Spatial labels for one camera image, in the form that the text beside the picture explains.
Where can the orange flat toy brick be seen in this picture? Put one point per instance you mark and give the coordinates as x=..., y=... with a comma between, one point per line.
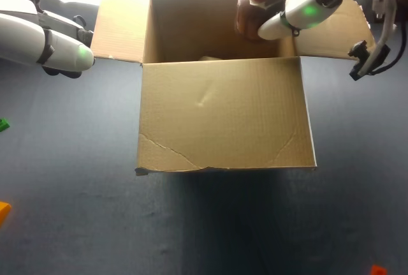
x=378, y=271

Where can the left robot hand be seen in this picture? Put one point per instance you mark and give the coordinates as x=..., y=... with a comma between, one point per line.
x=63, y=51

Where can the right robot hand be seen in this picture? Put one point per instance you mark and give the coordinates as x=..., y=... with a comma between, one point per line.
x=303, y=10

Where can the yellow-orange thick toy brick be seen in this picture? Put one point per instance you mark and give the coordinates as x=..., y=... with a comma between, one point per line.
x=4, y=212

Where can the grey table cloth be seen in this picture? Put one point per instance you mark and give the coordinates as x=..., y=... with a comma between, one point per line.
x=95, y=224

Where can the green toy brick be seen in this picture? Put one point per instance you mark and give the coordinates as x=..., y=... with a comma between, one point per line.
x=3, y=125

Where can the dark red round object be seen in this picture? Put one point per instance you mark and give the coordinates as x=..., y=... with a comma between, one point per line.
x=247, y=16

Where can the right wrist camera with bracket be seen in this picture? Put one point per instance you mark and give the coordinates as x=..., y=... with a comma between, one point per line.
x=359, y=50

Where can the cardboard box with flaps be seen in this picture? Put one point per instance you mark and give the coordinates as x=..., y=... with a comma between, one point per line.
x=223, y=112

